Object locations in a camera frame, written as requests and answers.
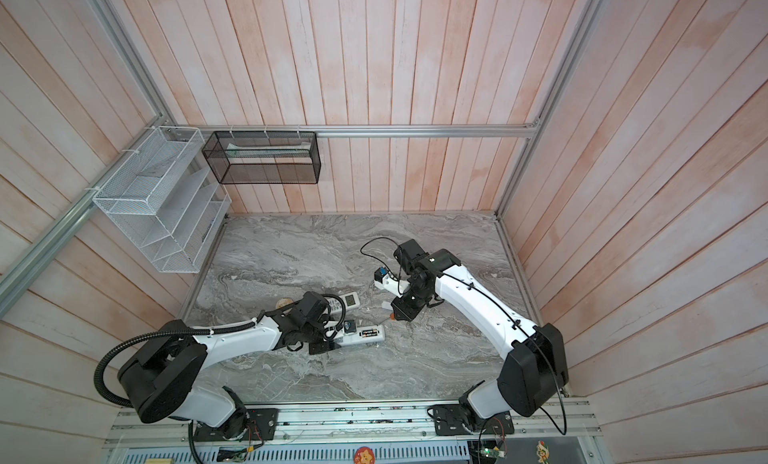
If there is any black wire mesh basket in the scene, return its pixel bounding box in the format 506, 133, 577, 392
202, 130, 322, 185

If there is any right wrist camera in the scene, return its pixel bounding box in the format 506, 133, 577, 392
374, 267, 409, 297

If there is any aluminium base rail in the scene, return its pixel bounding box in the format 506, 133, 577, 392
104, 398, 603, 449

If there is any white TV remote control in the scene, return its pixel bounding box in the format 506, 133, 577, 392
334, 325, 385, 347

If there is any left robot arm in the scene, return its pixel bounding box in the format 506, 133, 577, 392
93, 291, 344, 440

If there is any horizontal aluminium frame rail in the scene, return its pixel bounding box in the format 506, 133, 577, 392
177, 124, 539, 139

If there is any white air conditioner remote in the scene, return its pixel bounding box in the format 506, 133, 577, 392
328, 292, 361, 313

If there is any round wooden coaster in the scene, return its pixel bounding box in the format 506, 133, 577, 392
275, 298, 294, 309

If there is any white wire mesh shelf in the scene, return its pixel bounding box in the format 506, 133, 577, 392
94, 126, 231, 274

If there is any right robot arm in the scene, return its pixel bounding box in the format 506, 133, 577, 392
374, 240, 569, 435

